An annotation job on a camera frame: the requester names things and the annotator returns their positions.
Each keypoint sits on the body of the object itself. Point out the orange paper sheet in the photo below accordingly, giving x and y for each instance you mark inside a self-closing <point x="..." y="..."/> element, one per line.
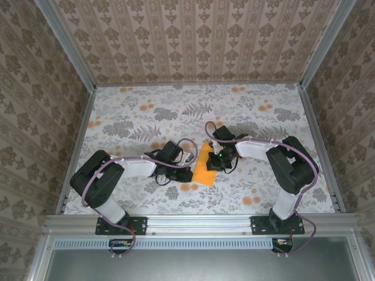
<point x="202" y="172"/>

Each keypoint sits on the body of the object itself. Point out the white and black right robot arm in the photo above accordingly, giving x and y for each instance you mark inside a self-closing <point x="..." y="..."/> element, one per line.
<point x="293" y="172"/>

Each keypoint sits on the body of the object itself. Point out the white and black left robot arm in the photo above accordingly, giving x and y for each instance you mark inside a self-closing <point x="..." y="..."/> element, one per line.
<point x="96" y="181"/>

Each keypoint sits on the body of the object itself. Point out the grey sheet metal panel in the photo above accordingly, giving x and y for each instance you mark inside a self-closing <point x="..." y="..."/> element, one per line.
<point x="190" y="266"/>

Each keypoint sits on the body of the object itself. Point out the floral patterned table cover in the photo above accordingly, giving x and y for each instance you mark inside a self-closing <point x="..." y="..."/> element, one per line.
<point x="146" y="102"/>

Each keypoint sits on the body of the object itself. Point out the black controller board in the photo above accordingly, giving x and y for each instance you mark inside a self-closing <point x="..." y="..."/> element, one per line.
<point x="120" y="244"/>
<point x="282" y="244"/>

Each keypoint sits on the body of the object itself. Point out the white right camera mount bracket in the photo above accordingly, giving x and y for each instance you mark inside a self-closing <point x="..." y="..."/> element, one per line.
<point x="214" y="144"/>

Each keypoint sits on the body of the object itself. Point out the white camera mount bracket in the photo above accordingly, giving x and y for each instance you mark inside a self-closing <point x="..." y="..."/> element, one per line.
<point x="190" y="157"/>
<point x="214" y="144"/>

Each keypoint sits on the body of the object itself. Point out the white left camera mount bracket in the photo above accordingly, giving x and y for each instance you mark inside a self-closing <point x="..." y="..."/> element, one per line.
<point x="190" y="157"/>

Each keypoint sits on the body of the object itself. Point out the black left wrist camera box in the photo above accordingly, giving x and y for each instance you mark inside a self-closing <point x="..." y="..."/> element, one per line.
<point x="172" y="150"/>

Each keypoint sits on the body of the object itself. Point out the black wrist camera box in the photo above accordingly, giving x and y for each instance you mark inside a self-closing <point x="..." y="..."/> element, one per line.
<point x="172" y="150"/>
<point x="224" y="133"/>

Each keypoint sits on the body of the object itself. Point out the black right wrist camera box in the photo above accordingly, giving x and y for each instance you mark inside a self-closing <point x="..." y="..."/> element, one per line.
<point x="224" y="133"/>

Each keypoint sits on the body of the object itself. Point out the long aluminium mounting rail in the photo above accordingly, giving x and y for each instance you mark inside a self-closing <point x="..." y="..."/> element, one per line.
<point x="199" y="224"/>

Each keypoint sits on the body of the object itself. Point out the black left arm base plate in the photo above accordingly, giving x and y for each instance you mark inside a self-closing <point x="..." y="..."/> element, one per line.
<point x="137" y="225"/>

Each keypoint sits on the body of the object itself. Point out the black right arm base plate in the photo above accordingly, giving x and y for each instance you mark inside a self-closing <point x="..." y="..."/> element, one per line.
<point x="259" y="225"/>

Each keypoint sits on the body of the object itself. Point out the thin aluminium back rail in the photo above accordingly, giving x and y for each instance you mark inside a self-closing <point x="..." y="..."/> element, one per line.
<point x="199" y="84"/>

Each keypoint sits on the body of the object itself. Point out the aluminium side rail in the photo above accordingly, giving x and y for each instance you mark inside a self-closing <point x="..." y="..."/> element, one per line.
<point x="76" y="152"/>
<point x="319" y="140"/>

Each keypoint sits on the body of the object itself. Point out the aluminium corner post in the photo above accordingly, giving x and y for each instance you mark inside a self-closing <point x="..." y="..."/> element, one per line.
<point x="67" y="47"/>
<point x="325" y="44"/>

